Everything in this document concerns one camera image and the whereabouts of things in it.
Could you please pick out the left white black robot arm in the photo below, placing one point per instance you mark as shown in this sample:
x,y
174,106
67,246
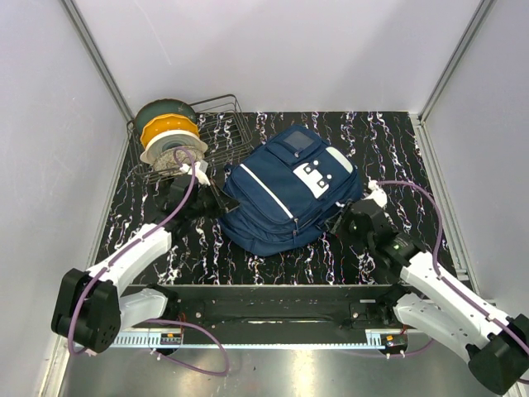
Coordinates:
x,y
91,307

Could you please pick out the grey slotted cable duct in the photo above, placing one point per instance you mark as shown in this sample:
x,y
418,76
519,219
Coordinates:
x,y
248,338

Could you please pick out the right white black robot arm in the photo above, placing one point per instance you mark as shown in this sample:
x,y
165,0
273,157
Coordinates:
x,y
427,297

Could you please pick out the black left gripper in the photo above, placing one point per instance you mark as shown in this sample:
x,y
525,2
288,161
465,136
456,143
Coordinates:
x,y
221,200

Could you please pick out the white plate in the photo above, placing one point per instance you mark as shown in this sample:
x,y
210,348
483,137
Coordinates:
x,y
168,140

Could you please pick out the dark green plate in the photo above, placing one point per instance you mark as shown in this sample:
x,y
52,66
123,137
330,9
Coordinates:
x,y
163,111

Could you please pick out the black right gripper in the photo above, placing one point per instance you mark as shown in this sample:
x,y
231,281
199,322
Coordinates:
x,y
338,226

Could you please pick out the black wire dish rack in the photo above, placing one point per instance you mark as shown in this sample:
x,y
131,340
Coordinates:
x,y
221,124

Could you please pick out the orange plate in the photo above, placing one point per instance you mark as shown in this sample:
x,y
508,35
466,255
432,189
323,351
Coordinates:
x,y
165,123

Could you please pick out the navy blue student backpack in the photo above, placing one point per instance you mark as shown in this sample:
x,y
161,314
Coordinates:
x,y
287,189

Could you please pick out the left aluminium corner post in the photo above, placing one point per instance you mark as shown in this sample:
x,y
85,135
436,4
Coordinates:
x,y
81,27

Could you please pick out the grey speckled plate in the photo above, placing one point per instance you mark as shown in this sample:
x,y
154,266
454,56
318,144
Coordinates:
x,y
176,161

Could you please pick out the aluminium corner post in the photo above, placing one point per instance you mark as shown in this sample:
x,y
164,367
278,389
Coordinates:
x,y
81,27
471,31

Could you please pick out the right aluminium corner post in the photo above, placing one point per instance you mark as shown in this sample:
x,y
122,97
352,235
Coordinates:
x,y
471,31

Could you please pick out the aluminium frame rail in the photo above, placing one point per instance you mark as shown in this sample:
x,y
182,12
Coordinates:
x,y
471,310

